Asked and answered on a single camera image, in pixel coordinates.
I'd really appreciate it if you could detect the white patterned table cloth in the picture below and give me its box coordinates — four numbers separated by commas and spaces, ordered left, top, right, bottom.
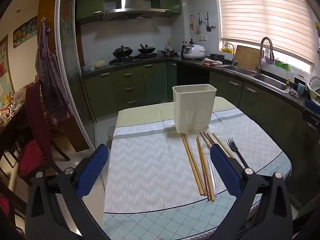
104, 108, 281, 213

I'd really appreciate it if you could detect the black wok with lid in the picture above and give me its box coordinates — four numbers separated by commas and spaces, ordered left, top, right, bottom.
113, 45, 133, 59

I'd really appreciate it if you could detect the small steel faucet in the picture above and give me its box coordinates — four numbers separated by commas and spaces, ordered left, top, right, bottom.
224, 43, 235, 66

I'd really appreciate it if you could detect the black pan with lid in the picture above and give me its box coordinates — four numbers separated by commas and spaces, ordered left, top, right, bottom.
138, 44, 156, 55

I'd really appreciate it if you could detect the white window blind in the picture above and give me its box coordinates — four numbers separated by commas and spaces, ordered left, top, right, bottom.
218, 0, 315, 64

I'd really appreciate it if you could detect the steel double sink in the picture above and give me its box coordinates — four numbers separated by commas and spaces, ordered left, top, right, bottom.
221, 65, 290, 94

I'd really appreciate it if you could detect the steel range hood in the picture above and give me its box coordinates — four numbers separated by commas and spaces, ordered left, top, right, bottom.
104, 0, 166, 22

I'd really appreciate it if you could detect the clear plastic spoon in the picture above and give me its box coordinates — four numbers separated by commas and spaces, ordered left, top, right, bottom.
202, 142, 217, 197

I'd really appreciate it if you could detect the white rice cooker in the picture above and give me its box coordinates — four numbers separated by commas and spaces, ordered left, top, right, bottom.
182, 44, 206, 60

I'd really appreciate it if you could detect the checkered apron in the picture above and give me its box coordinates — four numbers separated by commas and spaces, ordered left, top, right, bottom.
35, 18, 72, 124

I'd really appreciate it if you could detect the pink folded towel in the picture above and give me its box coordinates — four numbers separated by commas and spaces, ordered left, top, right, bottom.
202, 58, 223, 66

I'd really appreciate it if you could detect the white plastic utensil holder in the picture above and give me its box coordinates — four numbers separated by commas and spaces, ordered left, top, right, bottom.
172, 84, 217, 133

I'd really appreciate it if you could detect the wooden chopstick red end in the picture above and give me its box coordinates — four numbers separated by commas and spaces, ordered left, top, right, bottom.
196, 137, 215, 202
196, 137, 212, 201

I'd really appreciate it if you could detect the black plastic fork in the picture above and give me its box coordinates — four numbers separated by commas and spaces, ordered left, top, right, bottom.
228, 138, 249, 168

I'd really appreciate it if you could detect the wooden cutting board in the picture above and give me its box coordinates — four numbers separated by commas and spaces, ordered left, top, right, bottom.
235, 45, 260, 71

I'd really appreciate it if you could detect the steel kitchen faucet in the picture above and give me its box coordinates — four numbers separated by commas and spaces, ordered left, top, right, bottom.
256, 37, 274, 74

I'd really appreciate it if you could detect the dark red wooden chair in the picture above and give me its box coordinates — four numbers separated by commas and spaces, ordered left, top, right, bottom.
1, 81, 70, 186

